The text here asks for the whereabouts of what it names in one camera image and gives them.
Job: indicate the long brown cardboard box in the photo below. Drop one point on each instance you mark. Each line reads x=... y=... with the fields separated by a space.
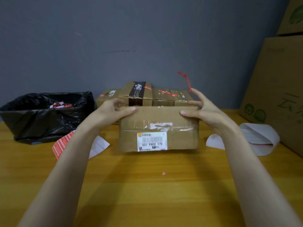
x=182 y=139

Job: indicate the person's right hand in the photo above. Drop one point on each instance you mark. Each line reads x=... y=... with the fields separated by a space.
x=210 y=115

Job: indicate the person's left forearm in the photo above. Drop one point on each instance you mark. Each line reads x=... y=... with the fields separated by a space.
x=61 y=179

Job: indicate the white barcode label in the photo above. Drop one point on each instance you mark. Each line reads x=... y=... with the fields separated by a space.
x=151 y=141

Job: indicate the box with black tape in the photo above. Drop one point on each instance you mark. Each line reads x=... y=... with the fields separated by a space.
x=124 y=90

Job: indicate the large green printed carton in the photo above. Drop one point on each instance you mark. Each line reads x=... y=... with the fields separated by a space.
x=293 y=16
x=277 y=87

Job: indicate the new red sticker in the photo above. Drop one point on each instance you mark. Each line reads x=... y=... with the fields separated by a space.
x=187 y=80

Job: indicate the person's right forearm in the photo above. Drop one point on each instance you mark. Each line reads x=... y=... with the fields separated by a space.
x=258 y=184

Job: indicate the red sticker label strip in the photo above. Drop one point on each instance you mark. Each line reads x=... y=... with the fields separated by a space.
x=61 y=144

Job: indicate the white backing paper strip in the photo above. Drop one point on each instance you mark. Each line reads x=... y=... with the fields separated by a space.
x=260 y=134

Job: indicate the small brown cardboard box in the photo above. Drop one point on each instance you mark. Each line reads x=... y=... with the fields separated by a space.
x=183 y=99
x=158 y=100
x=105 y=98

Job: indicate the person's left hand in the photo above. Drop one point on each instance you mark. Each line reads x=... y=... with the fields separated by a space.
x=106 y=115

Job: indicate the black plastic trash bag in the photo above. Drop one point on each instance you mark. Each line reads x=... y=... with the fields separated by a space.
x=40 y=125

